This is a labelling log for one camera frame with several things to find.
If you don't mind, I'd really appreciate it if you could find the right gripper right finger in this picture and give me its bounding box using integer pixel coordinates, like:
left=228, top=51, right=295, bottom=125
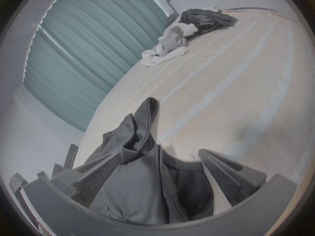
left=198, top=149, right=267, bottom=208

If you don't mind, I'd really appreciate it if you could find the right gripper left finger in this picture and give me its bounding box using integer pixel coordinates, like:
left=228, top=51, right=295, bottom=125
left=50, top=151, right=121, bottom=205

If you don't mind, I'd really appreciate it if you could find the black T-shirt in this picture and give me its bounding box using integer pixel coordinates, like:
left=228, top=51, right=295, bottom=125
left=85, top=97, right=215, bottom=226

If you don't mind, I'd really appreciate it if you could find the bed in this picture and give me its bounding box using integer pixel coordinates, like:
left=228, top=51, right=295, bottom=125
left=74, top=0, right=315, bottom=221

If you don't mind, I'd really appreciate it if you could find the pile of clothes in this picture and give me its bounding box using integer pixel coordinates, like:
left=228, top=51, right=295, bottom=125
left=141, top=5, right=238, bottom=67

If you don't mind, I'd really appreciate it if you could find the dark grey chest of drawers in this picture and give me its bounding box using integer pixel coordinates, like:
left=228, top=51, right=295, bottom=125
left=52, top=144, right=80, bottom=179

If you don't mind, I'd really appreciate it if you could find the blue-green curtain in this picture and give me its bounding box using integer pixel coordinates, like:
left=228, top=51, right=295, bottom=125
left=23, top=30, right=111, bottom=133
left=41, top=0, right=170, bottom=91

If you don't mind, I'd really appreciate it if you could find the grey bedside table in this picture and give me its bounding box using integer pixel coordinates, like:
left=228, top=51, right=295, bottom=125
left=164, top=13, right=179, bottom=26

